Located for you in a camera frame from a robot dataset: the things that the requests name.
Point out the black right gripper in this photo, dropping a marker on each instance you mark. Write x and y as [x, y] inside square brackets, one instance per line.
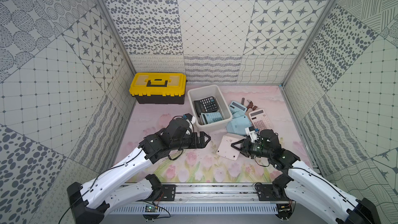
[245, 148]

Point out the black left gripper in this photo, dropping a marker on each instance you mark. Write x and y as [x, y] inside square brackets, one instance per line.
[197, 140]

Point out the pink calculator face down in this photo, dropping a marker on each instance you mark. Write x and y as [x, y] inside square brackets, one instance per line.
[225, 149]

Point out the light blue calculator face down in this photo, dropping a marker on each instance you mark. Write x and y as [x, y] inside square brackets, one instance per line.
[238, 125]

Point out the light blue calculator back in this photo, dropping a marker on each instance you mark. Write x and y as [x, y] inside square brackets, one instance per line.
[208, 118]

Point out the black calculator face down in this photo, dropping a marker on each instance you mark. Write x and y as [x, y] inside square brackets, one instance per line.
[206, 105]

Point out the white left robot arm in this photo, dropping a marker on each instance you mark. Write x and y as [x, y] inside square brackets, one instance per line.
[92, 201]

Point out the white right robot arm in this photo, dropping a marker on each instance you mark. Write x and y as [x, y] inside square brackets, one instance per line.
[301, 184]

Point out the white plastic storage box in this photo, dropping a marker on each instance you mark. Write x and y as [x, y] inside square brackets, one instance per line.
[200, 93]

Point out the teal calculator face up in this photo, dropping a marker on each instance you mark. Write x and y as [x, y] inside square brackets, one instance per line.
[237, 108]

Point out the floral pink table mat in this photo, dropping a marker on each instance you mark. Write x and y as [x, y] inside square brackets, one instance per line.
[204, 165]

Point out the yellow and black toolbox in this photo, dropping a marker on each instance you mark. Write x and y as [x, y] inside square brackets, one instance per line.
[159, 88]

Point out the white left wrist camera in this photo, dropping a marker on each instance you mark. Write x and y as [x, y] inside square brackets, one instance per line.
[190, 118]

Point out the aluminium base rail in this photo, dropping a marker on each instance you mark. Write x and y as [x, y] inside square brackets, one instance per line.
[202, 199]

